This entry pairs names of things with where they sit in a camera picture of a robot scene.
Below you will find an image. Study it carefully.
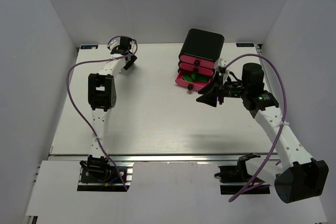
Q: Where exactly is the pink drawer with black knob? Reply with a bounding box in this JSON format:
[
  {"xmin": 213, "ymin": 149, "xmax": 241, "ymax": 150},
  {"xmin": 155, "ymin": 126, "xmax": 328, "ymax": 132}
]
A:
[{"xmin": 179, "ymin": 55, "xmax": 215, "ymax": 69}]

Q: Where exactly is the long green lego brick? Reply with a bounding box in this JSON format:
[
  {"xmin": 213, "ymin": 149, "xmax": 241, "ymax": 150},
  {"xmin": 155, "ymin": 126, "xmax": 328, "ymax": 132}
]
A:
[
  {"xmin": 182, "ymin": 74, "xmax": 194, "ymax": 82},
  {"xmin": 195, "ymin": 75, "xmax": 209, "ymax": 83}
]

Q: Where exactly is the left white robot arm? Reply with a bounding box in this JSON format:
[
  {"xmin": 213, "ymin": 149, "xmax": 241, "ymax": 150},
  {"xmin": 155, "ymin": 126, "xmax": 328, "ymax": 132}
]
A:
[{"xmin": 88, "ymin": 36, "xmax": 138, "ymax": 158}]

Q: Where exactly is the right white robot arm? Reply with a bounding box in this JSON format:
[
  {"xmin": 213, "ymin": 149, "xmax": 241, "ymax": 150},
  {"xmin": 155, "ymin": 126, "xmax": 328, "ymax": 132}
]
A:
[{"xmin": 196, "ymin": 63, "xmax": 329, "ymax": 204}]

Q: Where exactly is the blue label sticker right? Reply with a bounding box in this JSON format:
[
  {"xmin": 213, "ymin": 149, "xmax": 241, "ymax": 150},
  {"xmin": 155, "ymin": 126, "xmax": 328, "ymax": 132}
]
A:
[{"xmin": 236, "ymin": 42, "xmax": 255, "ymax": 47}]

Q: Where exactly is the blue label sticker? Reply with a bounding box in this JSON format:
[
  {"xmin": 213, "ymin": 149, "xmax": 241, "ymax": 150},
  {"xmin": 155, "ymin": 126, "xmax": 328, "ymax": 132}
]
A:
[
  {"xmin": 80, "ymin": 45, "xmax": 98, "ymax": 50},
  {"xmin": 236, "ymin": 42, "xmax": 255, "ymax": 47}
]

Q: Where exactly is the blue label sticker left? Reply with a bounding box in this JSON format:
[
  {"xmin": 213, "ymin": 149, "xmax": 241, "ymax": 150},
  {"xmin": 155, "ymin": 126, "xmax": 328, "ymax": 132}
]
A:
[{"xmin": 80, "ymin": 45, "xmax": 98, "ymax": 50}]

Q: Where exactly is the black drawer housing box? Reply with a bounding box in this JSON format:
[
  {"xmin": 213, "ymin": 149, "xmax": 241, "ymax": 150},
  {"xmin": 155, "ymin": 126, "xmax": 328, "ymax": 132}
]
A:
[{"xmin": 178, "ymin": 28, "xmax": 225, "ymax": 70}]

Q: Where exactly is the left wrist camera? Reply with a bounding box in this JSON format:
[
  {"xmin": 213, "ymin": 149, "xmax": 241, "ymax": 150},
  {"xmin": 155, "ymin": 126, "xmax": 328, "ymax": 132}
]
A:
[{"xmin": 107, "ymin": 36, "xmax": 121, "ymax": 50}]

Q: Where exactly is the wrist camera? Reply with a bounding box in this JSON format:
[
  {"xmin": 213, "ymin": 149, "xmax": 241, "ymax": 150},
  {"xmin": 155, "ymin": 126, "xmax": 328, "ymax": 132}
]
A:
[
  {"xmin": 107, "ymin": 36, "xmax": 121, "ymax": 50},
  {"xmin": 215, "ymin": 58, "xmax": 229, "ymax": 74}
]

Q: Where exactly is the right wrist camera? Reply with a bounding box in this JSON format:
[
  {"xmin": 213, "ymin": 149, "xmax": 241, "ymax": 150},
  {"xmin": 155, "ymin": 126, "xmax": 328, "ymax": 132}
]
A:
[{"xmin": 215, "ymin": 58, "xmax": 229, "ymax": 74}]

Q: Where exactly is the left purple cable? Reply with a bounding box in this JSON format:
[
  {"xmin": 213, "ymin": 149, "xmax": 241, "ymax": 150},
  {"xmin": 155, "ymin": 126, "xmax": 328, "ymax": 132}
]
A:
[{"xmin": 67, "ymin": 35, "xmax": 139, "ymax": 192}]

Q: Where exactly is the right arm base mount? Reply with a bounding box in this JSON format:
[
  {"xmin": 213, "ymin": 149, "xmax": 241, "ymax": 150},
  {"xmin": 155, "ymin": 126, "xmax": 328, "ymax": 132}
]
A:
[{"xmin": 214, "ymin": 153, "xmax": 270, "ymax": 196}]

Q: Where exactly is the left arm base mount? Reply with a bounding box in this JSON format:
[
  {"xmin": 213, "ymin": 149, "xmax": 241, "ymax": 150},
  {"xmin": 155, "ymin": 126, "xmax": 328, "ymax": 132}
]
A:
[{"xmin": 77, "ymin": 155, "xmax": 131, "ymax": 192}]

